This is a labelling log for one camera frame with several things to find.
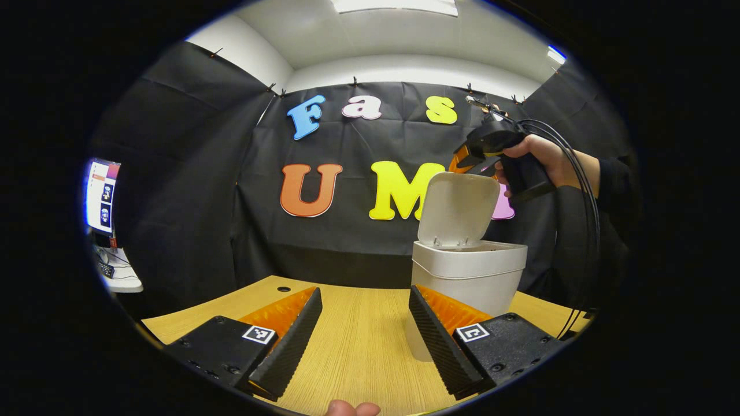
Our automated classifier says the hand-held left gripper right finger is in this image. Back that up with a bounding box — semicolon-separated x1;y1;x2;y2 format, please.
408;284;567;401

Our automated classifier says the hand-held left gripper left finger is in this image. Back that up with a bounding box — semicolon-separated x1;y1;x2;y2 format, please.
165;286;323;402

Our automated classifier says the black cable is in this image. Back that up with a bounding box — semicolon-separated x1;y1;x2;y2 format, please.
520;122;596;341
523;118;602;339

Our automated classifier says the white desktop garbage bin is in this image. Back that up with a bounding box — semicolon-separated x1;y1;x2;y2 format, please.
405;172;528;363

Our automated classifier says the white side table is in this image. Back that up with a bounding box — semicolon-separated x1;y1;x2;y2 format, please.
92;243;143;294

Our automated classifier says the wooden desktop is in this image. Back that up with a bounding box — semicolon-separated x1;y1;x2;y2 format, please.
142;275;591;416

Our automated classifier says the computer monitor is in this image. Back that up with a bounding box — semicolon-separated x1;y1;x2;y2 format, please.
85;159;121;235

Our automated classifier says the ceiling light panel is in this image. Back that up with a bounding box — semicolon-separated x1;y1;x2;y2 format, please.
331;0;458;17

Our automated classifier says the black backdrop cloth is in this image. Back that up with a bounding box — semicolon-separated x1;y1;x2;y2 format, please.
87;40;637;318

